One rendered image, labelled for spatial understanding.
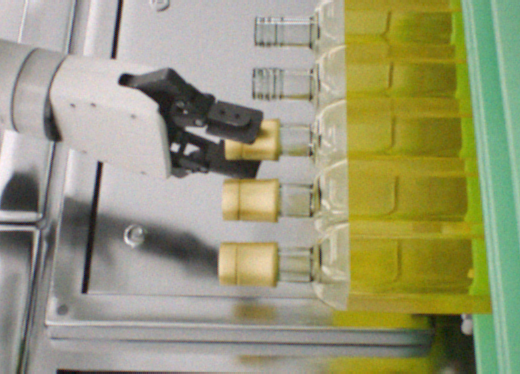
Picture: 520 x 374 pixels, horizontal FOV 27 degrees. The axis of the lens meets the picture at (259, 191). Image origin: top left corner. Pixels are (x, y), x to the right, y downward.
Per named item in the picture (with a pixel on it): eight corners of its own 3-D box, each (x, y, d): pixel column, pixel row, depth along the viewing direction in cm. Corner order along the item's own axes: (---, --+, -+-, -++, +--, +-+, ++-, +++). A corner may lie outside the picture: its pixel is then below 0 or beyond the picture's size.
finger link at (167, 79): (103, 105, 88) (163, 136, 89) (131, 61, 81) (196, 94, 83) (108, 94, 89) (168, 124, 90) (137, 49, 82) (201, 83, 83)
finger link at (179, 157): (159, 175, 93) (211, 174, 91) (132, 142, 90) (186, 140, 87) (170, 149, 95) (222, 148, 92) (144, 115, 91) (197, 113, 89)
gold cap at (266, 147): (279, 134, 90) (227, 133, 90) (280, 109, 87) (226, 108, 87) (279, 169, 88) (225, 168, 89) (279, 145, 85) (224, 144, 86)
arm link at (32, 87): (26, 159, 93) (55, 167, 93) (5, 99, 86) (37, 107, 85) (59, 93, 97) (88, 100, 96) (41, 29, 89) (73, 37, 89)
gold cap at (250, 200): (279, 170, 86) (224, 169, 86) (278, 192, 83) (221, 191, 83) (278, 208, 87) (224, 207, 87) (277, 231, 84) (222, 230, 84)
